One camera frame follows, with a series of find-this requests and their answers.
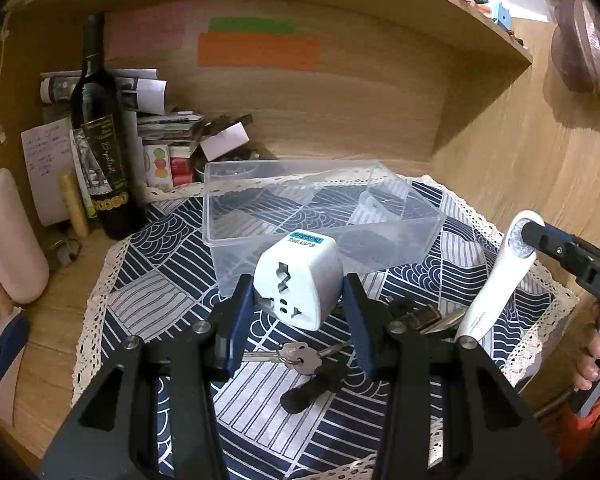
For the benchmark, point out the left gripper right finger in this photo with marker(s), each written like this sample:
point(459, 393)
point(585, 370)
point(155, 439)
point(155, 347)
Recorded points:
point(451, 413)

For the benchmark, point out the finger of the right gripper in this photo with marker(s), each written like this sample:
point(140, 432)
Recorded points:
point(574, 255)

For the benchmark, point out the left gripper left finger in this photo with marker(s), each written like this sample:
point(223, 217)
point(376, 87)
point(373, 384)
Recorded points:
point(111, 432)

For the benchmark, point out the white handheld device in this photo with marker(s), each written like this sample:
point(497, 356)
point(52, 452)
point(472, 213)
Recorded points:
point(514, 260)

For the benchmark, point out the silver keys with black fob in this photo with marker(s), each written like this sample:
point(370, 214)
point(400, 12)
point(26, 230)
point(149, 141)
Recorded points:
point(323, 375)

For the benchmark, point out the white travel adapter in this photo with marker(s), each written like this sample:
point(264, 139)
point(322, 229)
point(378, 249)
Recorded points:
point(298, 280)

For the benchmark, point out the right hand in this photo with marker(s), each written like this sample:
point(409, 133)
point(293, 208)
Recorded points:
point(585, 370)

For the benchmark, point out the blue patterned lace cloth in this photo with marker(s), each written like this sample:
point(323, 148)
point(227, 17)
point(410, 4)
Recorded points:
point(160, 280)

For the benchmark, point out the clear plastic box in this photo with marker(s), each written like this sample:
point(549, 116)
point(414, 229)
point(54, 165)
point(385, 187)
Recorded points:
point(378, 218)

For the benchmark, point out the brown hanging hat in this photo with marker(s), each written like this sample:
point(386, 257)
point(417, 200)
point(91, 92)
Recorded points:
point(575, 46)

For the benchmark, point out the yellow tube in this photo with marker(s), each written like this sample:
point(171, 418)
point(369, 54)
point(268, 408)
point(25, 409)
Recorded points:
point(73, 201)

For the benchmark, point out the stack of papers and books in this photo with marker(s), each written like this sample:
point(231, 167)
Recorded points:
point(164, 147)

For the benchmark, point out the small white cardboard box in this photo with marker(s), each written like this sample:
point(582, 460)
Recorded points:
point(227, 140)

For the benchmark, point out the white note paper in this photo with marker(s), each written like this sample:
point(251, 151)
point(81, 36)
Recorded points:
point(47, 153)

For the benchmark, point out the dark wine bottle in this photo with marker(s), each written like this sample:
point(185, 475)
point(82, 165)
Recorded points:
point(98, 130)

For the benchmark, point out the wooden shelf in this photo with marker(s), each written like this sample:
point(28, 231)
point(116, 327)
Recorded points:
point(391, 71)

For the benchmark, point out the orange sticky note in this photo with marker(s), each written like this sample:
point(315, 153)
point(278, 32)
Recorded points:
point(252, 49)

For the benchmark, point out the pink sticky note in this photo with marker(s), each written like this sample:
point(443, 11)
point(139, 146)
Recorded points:
point(148, 30)

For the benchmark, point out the green sticky note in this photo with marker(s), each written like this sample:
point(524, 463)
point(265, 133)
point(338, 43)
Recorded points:
point(252, 25)

